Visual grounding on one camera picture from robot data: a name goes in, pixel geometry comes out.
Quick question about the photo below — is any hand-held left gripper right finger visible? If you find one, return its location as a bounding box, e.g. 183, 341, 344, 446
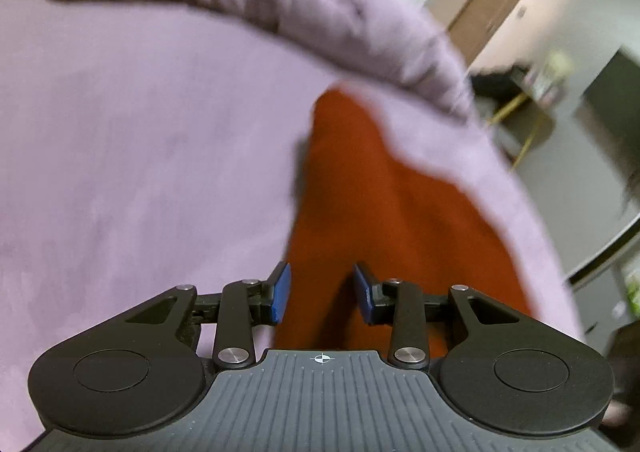
352, 262, 527, 371

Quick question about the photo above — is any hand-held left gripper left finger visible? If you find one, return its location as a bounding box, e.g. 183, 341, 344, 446
125, 261, 293, 371

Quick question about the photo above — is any rust red buttoned cardigan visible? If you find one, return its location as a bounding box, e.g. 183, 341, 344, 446
272, 86, 535, 364

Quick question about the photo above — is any purple bed sheet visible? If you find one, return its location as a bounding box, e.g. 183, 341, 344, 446
0, 0, 587, 452

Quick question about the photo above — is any black cloth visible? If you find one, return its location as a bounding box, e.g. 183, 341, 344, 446
470, 64, 532, 103

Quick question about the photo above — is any white table ornament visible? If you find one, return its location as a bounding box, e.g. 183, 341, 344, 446
544, 50, 575, 85

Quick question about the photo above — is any brown wooden door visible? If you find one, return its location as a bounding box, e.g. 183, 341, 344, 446
446, 0, 544, 68

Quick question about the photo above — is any gold frame side table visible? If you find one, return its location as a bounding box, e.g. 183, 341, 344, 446
487, 90, 557, 169

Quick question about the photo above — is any dark wall screen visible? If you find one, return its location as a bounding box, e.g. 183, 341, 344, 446
582, 49, 640, 135

